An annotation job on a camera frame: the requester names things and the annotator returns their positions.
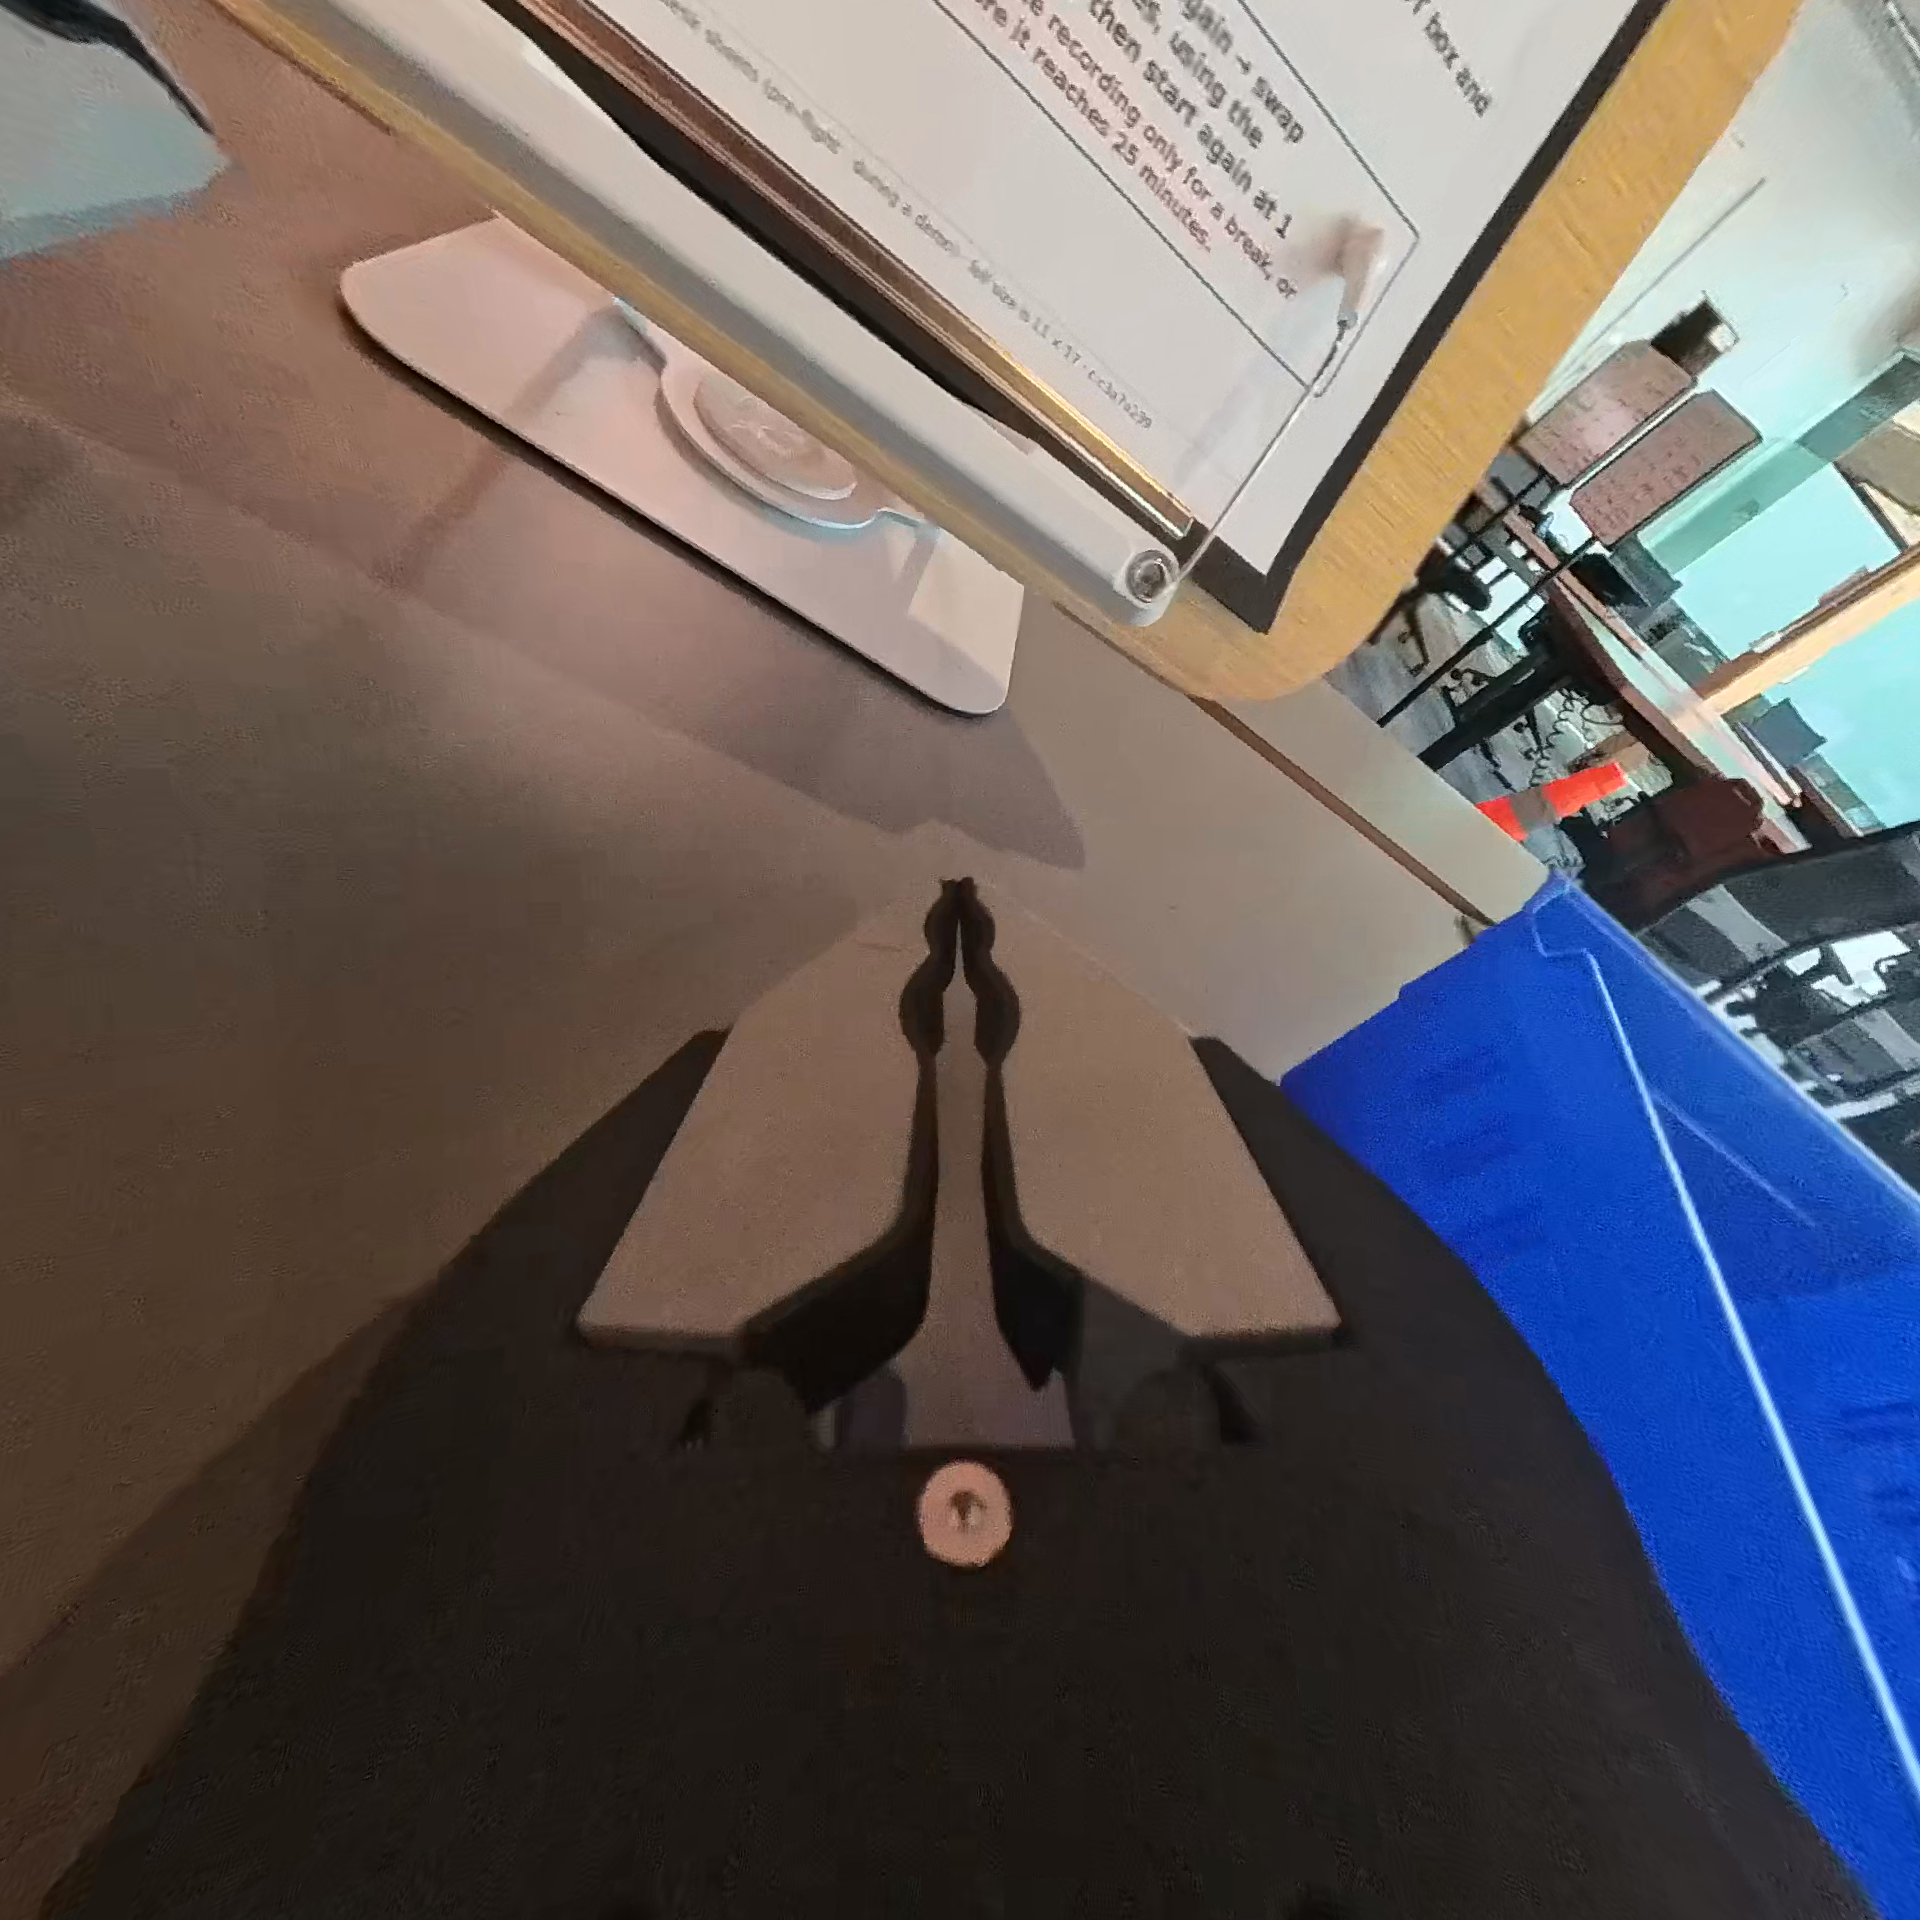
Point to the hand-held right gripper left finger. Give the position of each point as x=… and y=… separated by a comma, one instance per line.
x=782, y=1185

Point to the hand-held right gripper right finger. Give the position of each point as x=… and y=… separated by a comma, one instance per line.
x=1156, y=1185

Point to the blue plastic bin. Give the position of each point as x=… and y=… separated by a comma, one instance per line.
x=1576, y=1273

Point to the red box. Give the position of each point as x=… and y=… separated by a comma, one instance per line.
x=1576, y=793

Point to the instruction sheet on stand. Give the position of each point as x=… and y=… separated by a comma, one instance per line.
x=496, y=346

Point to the printed instruction sheet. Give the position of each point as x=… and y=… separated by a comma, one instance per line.
x=1439, y=106

